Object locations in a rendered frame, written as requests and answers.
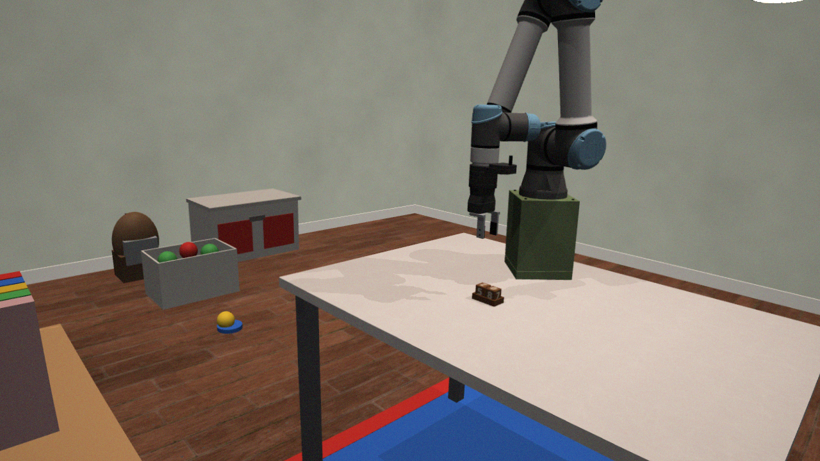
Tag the brown wooden number cube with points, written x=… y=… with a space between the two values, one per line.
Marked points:
x=493 y=292
x=480 y=289

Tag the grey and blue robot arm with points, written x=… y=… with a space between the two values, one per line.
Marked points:
x=577 y=143

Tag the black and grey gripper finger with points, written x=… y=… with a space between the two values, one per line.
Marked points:
x=480 y=224
x=494 y=222

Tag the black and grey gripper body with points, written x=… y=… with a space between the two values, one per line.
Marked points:
x=483 y=178

